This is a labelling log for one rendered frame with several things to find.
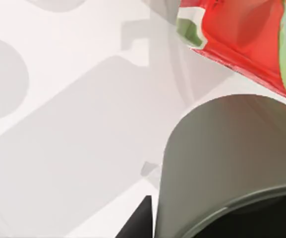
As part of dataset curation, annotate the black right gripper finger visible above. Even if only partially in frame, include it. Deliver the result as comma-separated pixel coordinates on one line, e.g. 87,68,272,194
114,195,156,238

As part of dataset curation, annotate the grey cup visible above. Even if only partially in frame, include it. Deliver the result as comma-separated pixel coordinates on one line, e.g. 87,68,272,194
153,94,286,238

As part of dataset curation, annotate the red and green box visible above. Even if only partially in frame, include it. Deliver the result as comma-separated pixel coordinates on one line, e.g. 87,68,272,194
175,0,286,104

